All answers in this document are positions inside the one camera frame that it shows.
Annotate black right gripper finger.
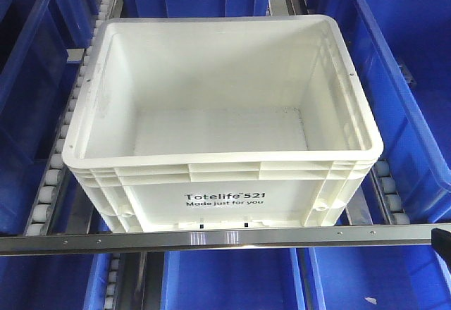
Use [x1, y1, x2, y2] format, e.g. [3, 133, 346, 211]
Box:
[431, 228, 451, 264]

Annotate white plastic Totelife bin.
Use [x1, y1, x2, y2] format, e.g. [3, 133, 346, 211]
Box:
[62, 15, 383, 233]

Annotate blue bin lower right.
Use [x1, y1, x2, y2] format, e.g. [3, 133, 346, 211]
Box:
[298, 245, 450, 309]

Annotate blue bin lower middle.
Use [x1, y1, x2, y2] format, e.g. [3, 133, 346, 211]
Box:
[160, 249, 306, 309]

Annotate blue bin right side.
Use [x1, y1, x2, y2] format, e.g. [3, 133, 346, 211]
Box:
[350, 0, 450, 223]

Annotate blue bin lower left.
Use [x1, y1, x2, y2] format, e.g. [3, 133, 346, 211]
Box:
[1, 254, 111, 309]

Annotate white roller track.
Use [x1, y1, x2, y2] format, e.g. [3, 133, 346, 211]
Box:
[25, 0, 119, 236]

